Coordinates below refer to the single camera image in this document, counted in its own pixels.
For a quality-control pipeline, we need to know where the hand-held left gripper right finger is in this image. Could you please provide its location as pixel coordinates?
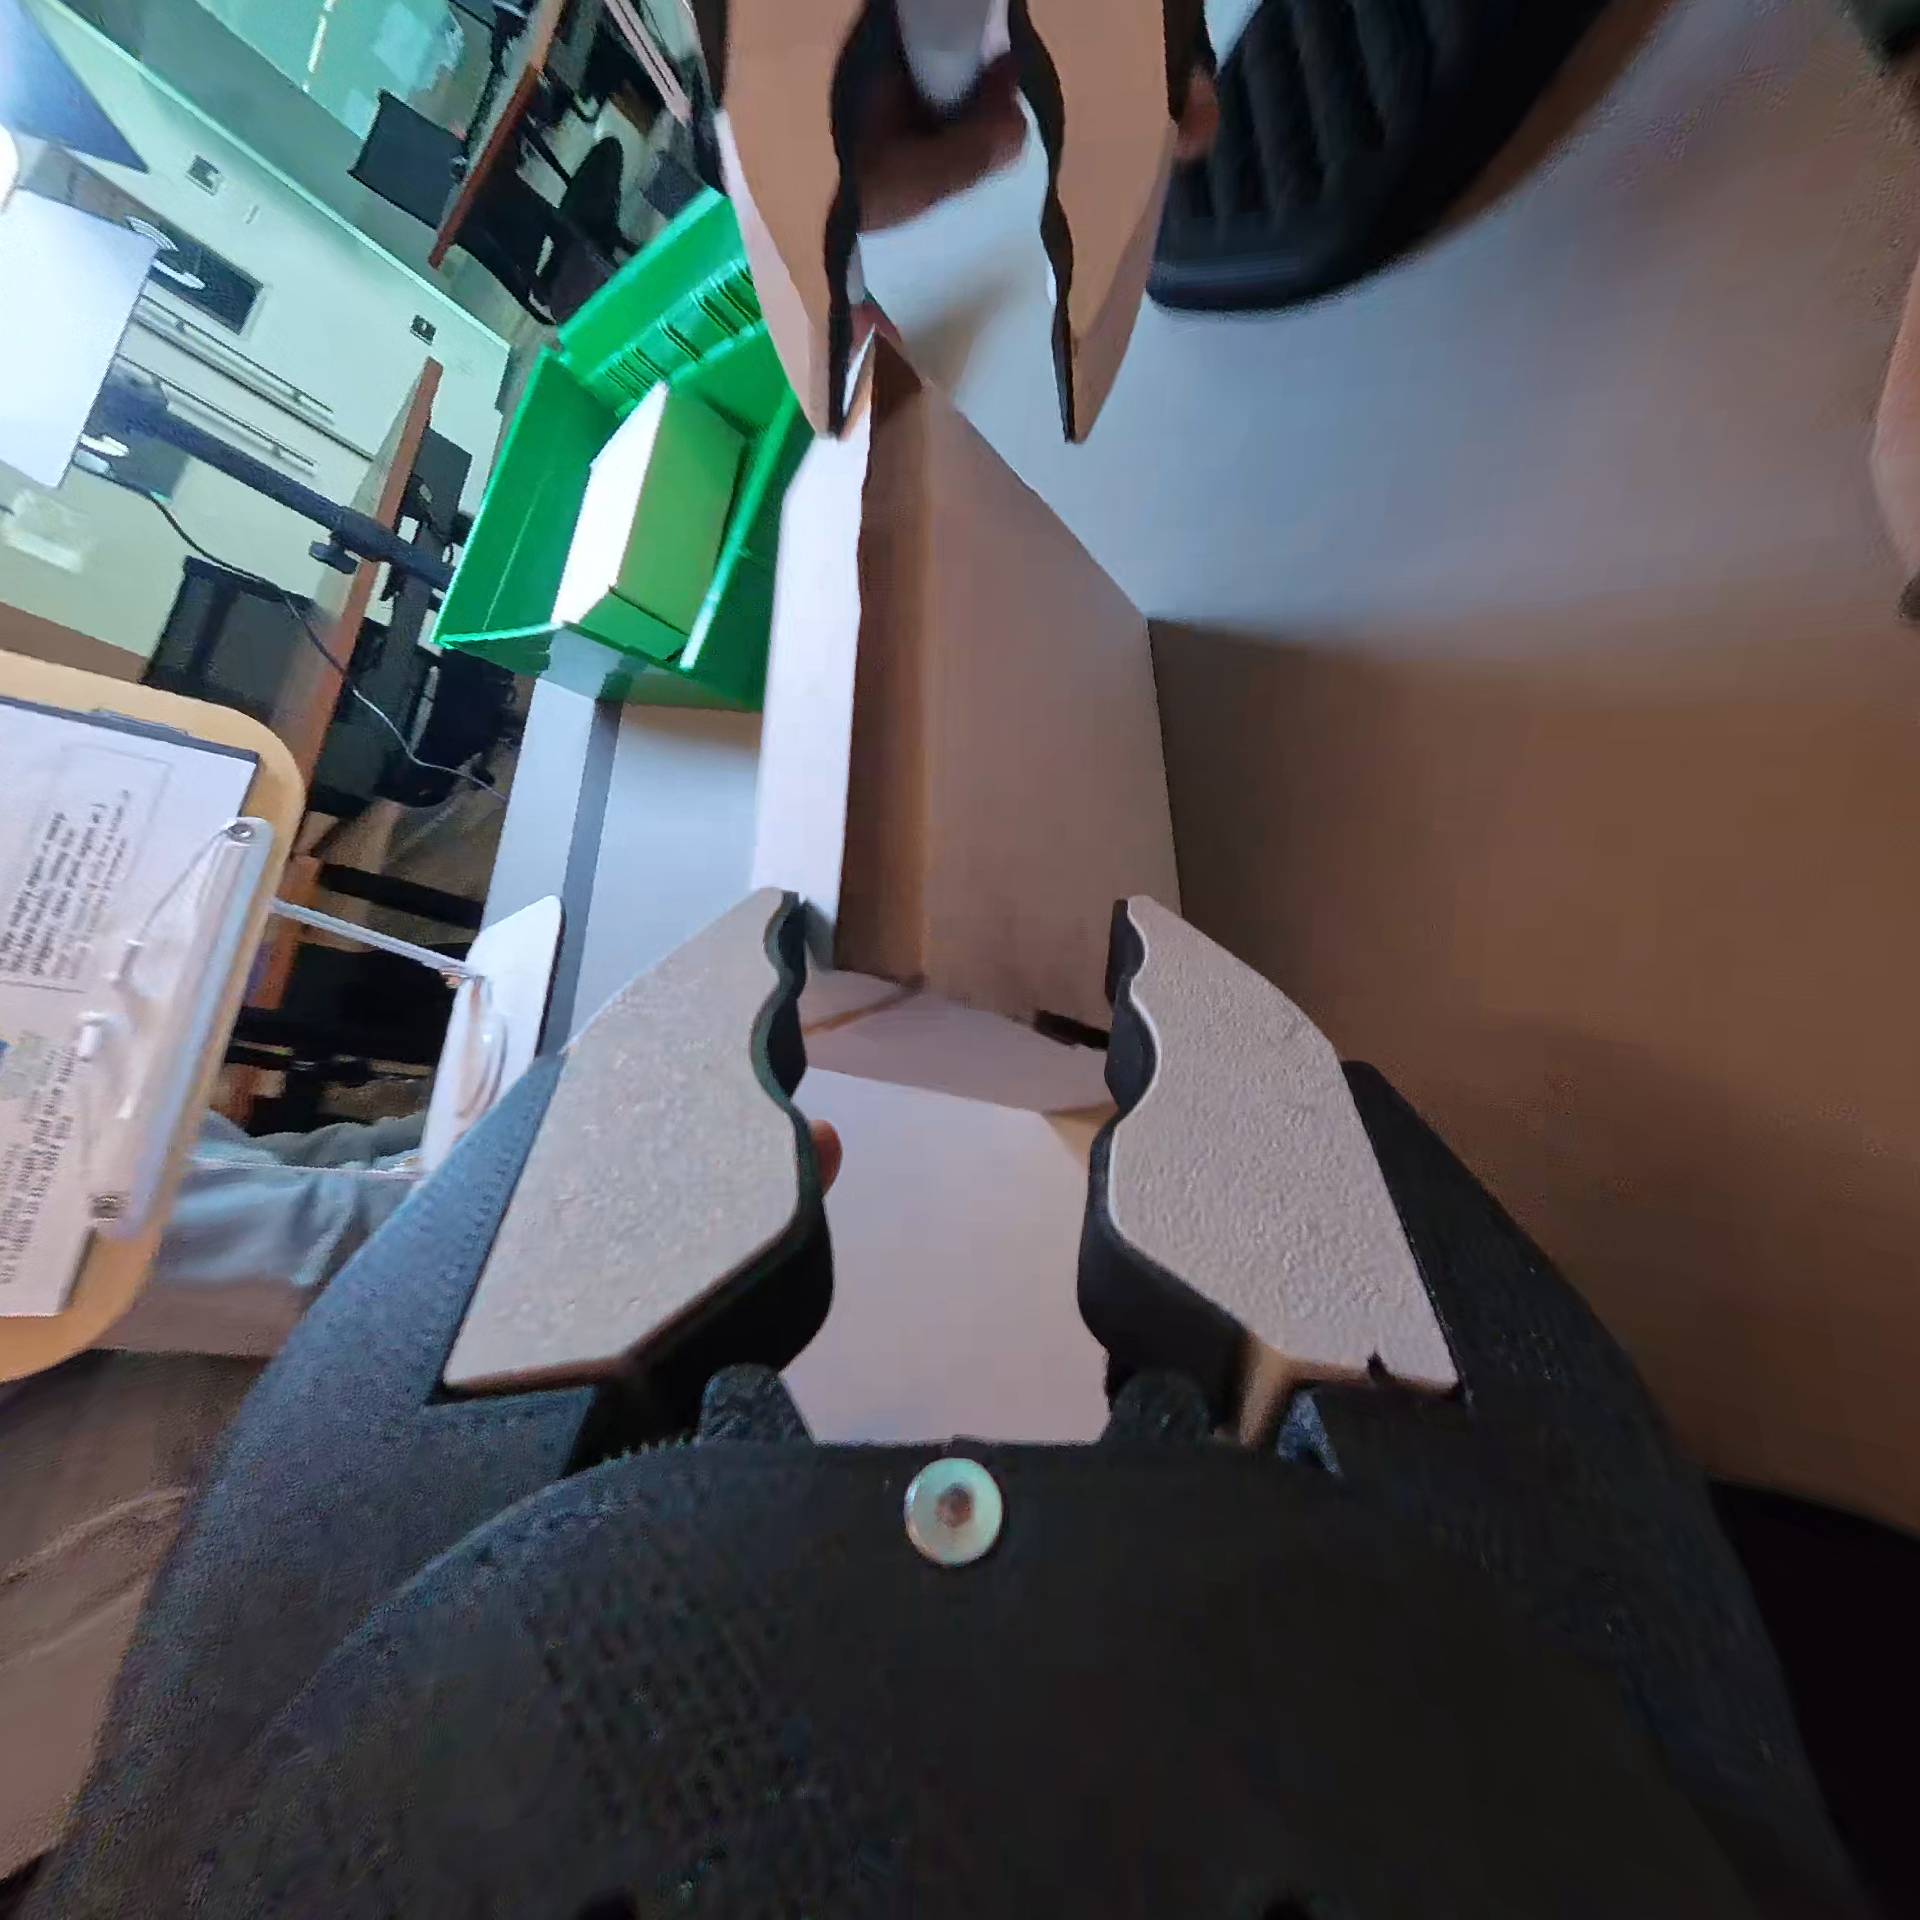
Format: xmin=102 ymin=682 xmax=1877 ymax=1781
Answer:
xmin=1080 ymin=896 xmax=1465 ymax=1446

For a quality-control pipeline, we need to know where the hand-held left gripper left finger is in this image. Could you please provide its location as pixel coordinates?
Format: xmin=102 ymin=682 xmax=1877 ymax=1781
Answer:
xmin=440 ymin=892 xmax=842 ymax=1396

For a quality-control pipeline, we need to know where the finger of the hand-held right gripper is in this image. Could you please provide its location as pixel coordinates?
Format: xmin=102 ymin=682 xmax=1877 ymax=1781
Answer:
xmin=696 ymin=0 xmax=887 ymax=438
xmin=1005 ymin=0 xmax=1187 ymax=445

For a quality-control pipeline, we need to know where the cardboard box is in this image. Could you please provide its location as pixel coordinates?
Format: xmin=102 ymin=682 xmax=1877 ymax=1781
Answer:
xmin=755 ymin=0 xmax=1920 ymax=1504

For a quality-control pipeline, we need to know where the white cube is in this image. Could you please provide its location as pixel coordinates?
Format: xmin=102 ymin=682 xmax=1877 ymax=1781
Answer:
xmin=545 ymin=381 xmax=755 ymax=668

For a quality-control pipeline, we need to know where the green plastic bin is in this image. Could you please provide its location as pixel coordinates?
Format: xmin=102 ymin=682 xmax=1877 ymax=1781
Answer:
xmin=431 ymin=194 xmax=819 ymax=718

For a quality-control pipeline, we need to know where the clear acrylic sign holder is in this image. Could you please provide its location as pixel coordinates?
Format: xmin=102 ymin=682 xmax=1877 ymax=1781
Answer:
xmin=269 ymin=896 xmax=560 ymax=1175

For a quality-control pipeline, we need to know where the person's grey clothing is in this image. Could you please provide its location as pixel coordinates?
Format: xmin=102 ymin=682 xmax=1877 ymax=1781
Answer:
xmin=0 ymin=1108 xmax=453 ymax=1647

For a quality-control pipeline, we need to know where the wooden clipboard with paper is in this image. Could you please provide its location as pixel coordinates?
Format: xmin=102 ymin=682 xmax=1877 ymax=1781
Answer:
xmin=0 ymin=652 xmax=311 ymax=1388

